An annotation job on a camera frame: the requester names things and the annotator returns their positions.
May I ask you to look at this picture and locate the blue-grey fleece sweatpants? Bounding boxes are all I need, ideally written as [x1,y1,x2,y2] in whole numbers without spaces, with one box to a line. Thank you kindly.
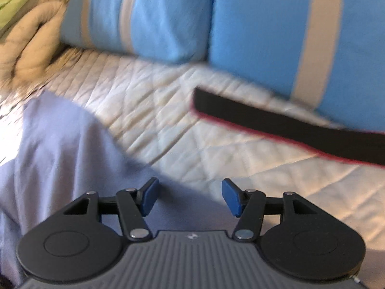
[1,91,236,286]

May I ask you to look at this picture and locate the quilted grey bedspread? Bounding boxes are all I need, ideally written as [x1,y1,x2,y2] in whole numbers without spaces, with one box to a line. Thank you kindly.
[1,50,384,288]

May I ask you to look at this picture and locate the blue striped pillow left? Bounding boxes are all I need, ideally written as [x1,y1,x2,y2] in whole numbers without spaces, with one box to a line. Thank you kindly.
[61,0,213,63]

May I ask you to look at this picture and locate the blue striped pillow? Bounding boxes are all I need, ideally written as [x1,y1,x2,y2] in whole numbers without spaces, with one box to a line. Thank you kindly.
[61,0,213,63]
[209,0,384,132]

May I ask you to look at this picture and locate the blue striped pillow right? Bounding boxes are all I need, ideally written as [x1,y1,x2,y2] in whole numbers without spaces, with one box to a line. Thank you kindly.
[209,0,384,132]

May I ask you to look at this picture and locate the beige folded comforter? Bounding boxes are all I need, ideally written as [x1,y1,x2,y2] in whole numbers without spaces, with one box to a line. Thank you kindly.
[1,0,78,97]

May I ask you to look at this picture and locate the black strap with red edge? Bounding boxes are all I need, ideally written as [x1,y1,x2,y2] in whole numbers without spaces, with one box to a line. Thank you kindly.
[192,87,385,168]

